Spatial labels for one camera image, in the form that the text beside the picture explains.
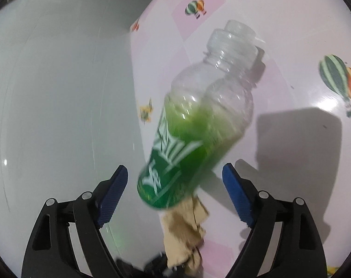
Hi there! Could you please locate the green label plastic bottle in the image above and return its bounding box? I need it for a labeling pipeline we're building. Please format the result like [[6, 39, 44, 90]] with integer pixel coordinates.
[[136, 20, 260, 210]]

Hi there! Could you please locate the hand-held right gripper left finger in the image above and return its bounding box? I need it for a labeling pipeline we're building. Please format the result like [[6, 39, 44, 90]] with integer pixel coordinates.
[[21, 164, 128, 278]]

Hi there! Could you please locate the crumpled brown paper napkin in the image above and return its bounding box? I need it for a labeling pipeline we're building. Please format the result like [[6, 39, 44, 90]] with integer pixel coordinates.
[[161, 195, 209, 278]]

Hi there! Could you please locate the pink balloon print tablecloth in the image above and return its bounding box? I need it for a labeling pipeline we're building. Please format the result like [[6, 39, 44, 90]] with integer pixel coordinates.
[[129, 0, 351, 278]]

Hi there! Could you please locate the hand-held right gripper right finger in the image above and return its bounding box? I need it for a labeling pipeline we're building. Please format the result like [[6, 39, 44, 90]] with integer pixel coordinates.
[[222, 163, 328, 278]]

